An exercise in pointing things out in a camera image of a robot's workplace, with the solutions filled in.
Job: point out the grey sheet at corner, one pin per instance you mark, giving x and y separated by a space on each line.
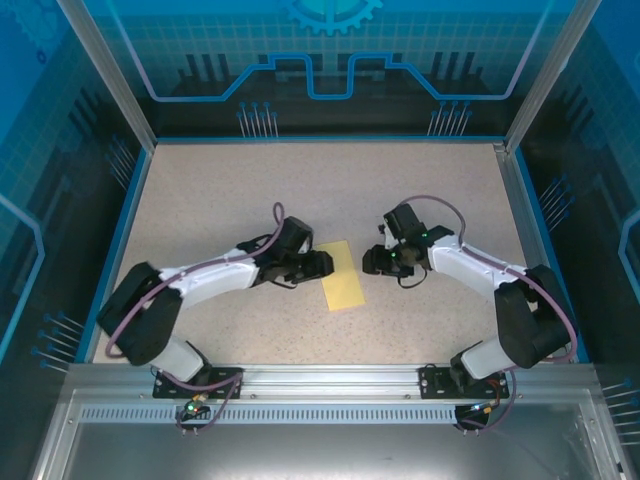
330 382

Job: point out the grey metal sheet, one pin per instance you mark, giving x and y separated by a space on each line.
320 450

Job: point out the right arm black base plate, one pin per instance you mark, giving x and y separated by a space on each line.
430 382

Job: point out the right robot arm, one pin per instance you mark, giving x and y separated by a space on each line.
520 320

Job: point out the aluminium frame post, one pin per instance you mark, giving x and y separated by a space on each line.
545 80
115 85

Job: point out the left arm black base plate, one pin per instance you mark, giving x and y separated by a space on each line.
162 387

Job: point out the aluminium side channel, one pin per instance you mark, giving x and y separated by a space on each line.
525 220

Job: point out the pale yellow paper sheet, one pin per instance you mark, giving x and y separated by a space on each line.
345 285

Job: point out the blue table edge strip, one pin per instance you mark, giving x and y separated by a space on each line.
552 240
115 260

